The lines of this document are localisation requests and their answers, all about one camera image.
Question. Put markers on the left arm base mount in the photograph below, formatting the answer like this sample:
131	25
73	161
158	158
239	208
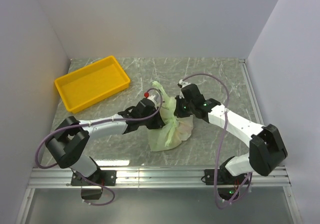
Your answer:
105	179

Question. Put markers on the aluminium front rail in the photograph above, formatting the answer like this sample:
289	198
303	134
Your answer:
141	177

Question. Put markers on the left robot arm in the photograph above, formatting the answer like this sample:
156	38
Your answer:
72	135

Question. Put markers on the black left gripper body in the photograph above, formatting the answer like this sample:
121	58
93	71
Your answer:
152	122

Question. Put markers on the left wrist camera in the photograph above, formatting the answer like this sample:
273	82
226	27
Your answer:
155	98

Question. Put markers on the green plastic bag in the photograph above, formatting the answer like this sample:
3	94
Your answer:
176	129

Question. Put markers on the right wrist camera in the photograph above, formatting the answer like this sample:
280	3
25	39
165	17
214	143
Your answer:
181	84

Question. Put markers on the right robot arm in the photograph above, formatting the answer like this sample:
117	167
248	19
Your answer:
266	147

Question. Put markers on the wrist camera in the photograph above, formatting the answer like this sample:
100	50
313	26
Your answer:
181	84
155	98

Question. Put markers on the aluminium side rail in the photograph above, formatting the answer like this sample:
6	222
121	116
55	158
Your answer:
250	89

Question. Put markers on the yellow plastic tray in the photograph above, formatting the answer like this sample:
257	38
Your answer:
91	84

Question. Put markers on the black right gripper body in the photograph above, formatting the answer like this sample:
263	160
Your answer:
184	108

